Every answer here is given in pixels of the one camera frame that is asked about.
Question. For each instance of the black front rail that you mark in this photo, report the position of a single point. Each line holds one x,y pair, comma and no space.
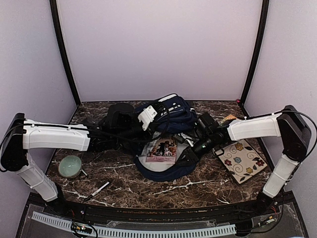
102,213

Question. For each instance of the black capped white marker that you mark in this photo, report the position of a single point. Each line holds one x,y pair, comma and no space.
96,192

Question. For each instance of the black frame post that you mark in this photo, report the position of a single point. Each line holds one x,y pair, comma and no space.
256,52
63,53

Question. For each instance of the floral square ceramic plate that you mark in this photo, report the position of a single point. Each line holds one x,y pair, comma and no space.
241,160

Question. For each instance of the small green circuit board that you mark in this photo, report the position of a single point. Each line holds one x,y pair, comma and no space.
79,227

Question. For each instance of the left black frame post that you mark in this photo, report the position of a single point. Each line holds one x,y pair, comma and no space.
63,53

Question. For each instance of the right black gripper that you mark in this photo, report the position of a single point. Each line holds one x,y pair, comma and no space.
191,155

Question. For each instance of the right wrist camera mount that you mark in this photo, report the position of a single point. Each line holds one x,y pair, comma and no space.
183,138

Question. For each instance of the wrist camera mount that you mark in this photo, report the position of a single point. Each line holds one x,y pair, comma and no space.
183,138
147,116

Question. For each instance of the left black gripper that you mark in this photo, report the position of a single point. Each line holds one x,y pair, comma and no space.
150,132

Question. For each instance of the pink Taming of Shrew book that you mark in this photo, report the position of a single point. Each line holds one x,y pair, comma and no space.
163,152

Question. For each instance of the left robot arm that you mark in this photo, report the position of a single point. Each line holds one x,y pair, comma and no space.
121,124

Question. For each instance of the white slotted cable duct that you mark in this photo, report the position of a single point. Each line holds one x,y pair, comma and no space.
116,229

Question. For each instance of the navy blue backpack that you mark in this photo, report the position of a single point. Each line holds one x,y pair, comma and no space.
182,118

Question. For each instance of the right black frame post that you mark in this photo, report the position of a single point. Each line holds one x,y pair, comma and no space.
256,52

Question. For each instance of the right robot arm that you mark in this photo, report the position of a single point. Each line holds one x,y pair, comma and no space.
288,124

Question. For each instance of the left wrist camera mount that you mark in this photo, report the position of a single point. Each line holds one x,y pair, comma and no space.
147,116

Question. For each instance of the orange green Treehouse book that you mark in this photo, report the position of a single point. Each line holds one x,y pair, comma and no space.
226,120

